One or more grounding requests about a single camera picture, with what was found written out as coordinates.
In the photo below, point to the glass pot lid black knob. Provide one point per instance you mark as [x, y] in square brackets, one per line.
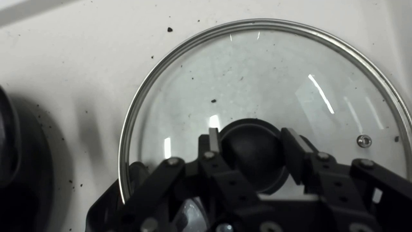
[283, 72]

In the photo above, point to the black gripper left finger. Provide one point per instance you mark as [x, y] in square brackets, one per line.
[204, 195]

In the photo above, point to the black pot with handles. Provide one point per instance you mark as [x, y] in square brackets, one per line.
[26, 170]

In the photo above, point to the white plastic tray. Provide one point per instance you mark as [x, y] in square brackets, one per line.
[76, 65]

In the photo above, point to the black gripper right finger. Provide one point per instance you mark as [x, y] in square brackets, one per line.
[362, 196]

